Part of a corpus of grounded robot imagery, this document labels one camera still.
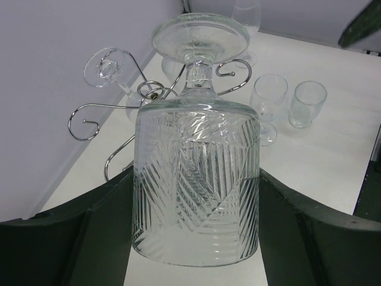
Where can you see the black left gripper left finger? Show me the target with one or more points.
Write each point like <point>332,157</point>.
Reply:
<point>85,241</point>

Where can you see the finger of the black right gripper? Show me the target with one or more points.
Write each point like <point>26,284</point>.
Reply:
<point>365,24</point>

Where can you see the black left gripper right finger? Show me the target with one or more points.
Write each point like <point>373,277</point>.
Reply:
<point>304,242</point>

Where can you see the tall clear wine glass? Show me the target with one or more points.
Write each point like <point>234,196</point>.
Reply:
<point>248,13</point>

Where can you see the clear ribbed glass tumbler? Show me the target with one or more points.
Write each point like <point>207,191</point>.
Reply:
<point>197,157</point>

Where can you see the etched clear wine glass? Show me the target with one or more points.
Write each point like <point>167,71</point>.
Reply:
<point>108,69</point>

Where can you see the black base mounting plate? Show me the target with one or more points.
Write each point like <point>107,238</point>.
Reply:
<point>368,202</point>

